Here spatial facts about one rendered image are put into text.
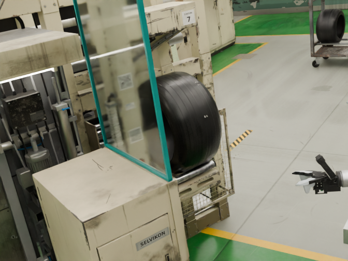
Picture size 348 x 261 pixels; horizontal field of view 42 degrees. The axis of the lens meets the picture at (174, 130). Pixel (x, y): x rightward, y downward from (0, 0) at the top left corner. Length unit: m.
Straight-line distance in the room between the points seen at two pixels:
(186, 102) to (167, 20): 0.58
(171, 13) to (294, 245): 1.86
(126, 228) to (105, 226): 0.09
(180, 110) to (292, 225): 1.69
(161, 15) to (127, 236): 1.41
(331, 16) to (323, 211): 4.37
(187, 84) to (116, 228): 1.02
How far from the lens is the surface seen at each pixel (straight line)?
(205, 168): 2.61
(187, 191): 2.58
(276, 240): 3.54
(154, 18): 2.66
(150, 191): 1.70
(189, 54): 7.50
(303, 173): 2.16
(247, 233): 3.62
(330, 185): 2.13
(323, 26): 7.64
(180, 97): 2.36
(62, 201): 1.78
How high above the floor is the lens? 2.07
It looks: 21 degrees down
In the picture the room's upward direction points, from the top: 9 degrees counter-clockwise
